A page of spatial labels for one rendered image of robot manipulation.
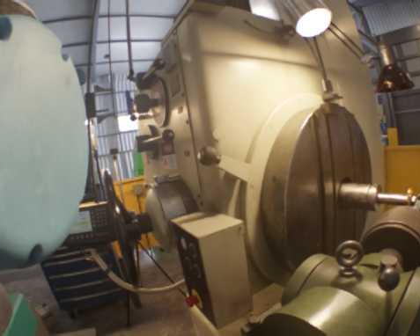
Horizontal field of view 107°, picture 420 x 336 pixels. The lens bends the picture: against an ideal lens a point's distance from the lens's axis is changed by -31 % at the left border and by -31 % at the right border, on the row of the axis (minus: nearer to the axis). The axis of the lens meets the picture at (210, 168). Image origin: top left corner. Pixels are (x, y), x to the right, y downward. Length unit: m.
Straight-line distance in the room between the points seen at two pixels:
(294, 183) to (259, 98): 0.24
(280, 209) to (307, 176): 0.11
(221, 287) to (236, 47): 0.58
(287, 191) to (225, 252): 0.19
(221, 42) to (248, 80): 0.12
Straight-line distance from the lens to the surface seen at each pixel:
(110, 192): 0.55
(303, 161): 0.55
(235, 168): 0.49
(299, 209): 0.56
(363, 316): 0.31
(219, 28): 0.63
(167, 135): 0.58
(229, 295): 0.50
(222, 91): 0.55
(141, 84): 0.86
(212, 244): 0.42
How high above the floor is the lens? 1.51
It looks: 5 degrees down
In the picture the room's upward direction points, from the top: 9 degrees counter-clockwise
